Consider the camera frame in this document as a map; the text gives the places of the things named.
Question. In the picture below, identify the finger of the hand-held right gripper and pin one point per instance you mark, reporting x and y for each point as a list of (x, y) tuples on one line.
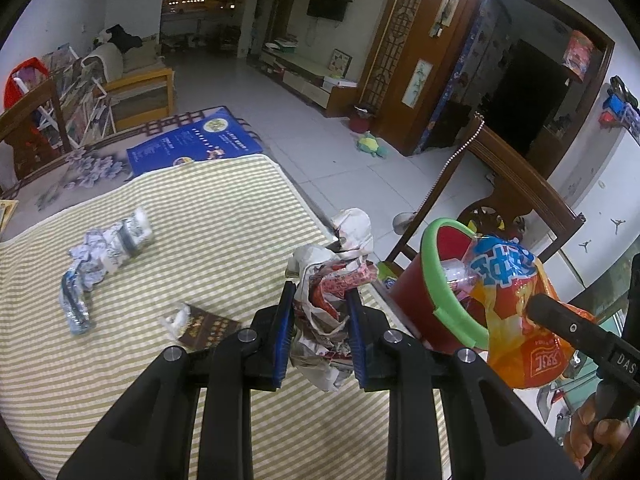
[(565, 321)]

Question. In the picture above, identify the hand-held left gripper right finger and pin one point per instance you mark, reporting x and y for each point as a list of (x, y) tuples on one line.
[(357, 345)]

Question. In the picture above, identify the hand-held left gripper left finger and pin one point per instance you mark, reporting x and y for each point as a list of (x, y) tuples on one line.
[(284, 340)]

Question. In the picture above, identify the newspaper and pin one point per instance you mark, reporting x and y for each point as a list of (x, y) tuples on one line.
[(320, 332)]

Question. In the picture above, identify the orange snack bag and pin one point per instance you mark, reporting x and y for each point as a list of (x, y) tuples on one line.
[(515, 360)]

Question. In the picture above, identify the red bin with green rim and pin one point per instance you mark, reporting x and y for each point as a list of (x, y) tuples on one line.
[(415, 285)]

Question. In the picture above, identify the person's right hand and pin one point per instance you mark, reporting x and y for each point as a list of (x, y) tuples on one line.
[(600, 440)]

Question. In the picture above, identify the dark brown snack packet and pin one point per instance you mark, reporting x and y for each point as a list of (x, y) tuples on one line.
[(212, 330)]

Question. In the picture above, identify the clear plastic wrapper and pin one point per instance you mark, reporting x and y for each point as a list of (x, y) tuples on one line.
[(175, 321)]

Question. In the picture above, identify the grey round stand base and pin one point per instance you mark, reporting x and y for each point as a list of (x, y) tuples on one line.
[(404, 223)]

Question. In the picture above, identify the carved wooden chair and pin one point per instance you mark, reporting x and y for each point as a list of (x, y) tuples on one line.
[(520, 170)]

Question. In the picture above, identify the green plush turtle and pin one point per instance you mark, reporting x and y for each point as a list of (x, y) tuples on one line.
[(371, 145)]

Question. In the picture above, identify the crumpled patterned paper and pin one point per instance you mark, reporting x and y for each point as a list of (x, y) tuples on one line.
[(92, 260)]

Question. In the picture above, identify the crumpled blue plastic tube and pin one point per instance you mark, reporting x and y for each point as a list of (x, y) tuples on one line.
[(76, 305)]

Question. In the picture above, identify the small red waste bin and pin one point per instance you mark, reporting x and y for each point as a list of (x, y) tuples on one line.
[(361, 121)]

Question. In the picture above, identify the blue printed booklet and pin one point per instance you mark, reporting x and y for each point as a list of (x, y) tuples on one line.
[(165, 150)]

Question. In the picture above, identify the floral tablecloth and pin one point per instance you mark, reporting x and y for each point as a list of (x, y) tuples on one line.
[(90, 170)]

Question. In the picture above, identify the low television cabinet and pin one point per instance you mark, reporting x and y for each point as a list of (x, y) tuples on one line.
[(305, 80)]

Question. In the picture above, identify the hanging scroll painting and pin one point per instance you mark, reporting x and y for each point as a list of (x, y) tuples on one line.
[(420, 82), (452, 2)]

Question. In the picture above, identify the framed star picture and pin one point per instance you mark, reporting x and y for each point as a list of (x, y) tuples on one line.
[(340, 63)]

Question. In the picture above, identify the wooden lattice partition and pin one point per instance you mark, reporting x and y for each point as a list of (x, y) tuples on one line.
[(395, 60)]

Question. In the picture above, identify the yellow wooden sofa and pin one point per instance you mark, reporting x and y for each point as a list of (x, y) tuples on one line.
[(145, 85)]

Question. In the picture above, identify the white magazine rack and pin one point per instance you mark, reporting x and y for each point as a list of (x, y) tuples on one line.
[(80, 95)]

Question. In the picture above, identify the dark cloth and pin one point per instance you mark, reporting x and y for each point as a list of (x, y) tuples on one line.
[(122, 37)]

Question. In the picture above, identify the dark wooden chair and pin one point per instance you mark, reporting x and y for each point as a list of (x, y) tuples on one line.
[(30, 105)]

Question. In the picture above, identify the red bag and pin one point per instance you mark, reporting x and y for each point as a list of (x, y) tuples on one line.
[(22, 72)]

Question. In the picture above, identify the wall-mounted television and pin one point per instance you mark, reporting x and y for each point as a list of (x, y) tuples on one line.
[(327, 4)]

